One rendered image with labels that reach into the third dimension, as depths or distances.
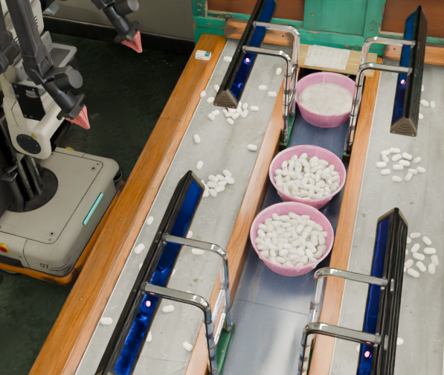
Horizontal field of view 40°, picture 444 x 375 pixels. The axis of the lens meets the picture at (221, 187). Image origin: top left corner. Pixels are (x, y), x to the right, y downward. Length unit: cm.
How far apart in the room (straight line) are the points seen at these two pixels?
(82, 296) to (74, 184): 105
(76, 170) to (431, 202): 161
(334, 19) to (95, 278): 145
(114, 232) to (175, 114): 60
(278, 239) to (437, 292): 51
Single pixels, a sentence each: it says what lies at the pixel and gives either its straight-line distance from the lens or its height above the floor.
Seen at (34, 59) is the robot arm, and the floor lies 127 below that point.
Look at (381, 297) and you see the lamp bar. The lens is 148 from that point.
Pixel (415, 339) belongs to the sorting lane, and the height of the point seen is 74.
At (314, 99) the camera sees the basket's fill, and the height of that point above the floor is 73.
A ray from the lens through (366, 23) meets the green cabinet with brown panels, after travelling 263.
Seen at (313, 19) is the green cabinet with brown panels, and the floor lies 90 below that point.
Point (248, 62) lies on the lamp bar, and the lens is 211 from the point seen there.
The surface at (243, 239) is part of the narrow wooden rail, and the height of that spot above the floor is 76.
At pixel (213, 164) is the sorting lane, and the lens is 222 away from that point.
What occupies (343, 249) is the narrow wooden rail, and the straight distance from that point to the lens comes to 196.
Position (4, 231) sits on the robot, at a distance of 280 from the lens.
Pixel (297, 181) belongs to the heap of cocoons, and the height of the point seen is 74.
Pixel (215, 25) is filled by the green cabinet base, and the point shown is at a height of 81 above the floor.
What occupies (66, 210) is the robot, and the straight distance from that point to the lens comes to 278.
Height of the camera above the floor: 234
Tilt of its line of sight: 48 degrees down
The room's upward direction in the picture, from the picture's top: 3 degrees counter-clockwise
